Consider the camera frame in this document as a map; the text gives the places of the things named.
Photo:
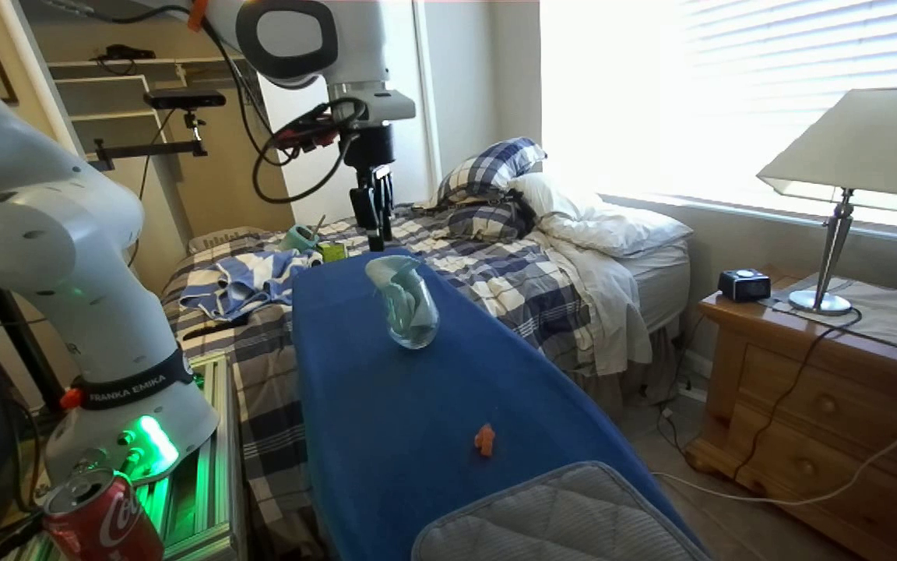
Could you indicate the white pillow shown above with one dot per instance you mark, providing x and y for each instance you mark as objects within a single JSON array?
[{"x": 605, "y": 223}]

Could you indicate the small black alarm clock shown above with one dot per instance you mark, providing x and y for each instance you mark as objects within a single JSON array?
[{"x": 746, "y": 284}]

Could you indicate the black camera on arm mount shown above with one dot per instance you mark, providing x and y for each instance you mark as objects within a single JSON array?
[{"x": 184, "y": 102}]

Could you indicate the clear glass cup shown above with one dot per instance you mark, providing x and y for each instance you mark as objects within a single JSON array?
[{"x": 416, "y": 338}]

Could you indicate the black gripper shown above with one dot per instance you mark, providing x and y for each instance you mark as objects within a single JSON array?
[{"x": 368, "y": 158}]

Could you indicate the small light blue towel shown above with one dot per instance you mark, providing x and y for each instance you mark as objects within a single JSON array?
[{"x": 405, "y": 302}]

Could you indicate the blue white crumpled cloth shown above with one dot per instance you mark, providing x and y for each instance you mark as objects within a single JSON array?
[{"x": 240, "y": 284}]

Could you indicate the grey quilted iron pad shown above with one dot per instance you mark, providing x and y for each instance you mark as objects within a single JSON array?
[{"x": 561, "y": 518}]

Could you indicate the white window blinds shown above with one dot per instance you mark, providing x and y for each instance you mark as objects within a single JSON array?
[{"x": 760, "y": 94}]

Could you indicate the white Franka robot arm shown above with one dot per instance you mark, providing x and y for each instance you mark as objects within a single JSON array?
[{"x": 75, "y": 261}]

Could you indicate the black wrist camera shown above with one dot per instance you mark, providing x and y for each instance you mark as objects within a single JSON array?
[{"x": 311, "y": 128}]

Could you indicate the table lamp white shade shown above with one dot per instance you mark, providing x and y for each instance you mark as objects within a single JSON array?
[{"x": 863, "y": 144}]

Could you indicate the bed with plaid blanket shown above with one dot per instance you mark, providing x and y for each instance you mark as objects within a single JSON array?
[{"x": 513, "y": 281}]

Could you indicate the blue plaid pillow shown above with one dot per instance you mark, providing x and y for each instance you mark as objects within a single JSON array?
[{"x": 495, "y": 165}]

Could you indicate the wooden nightstand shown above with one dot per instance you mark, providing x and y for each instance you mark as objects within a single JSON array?
[{"x": 824, "y": 417}]

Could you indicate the light cloth on nightstand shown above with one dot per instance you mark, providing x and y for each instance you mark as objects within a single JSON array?
[{"x": 886, "y": 317}]

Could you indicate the small green toy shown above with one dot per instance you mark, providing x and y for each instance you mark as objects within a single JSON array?
[{"x": 311, "y": 237}]

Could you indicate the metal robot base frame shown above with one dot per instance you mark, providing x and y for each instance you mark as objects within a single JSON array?
[{"x": 205, "y": 486}]

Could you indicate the small orange object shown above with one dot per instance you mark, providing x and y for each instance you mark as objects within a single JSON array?
[{"x": 483, "y": 444}]

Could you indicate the red cola can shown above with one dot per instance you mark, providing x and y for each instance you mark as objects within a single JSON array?
[{"x": 107, "y": 526}]

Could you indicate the blue covered ironing board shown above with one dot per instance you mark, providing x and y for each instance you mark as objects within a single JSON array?
[{"x": 419, "y": 486}]

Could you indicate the white closet shelf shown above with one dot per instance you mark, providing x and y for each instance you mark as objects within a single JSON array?
[{"x": 137, "y": 72}]

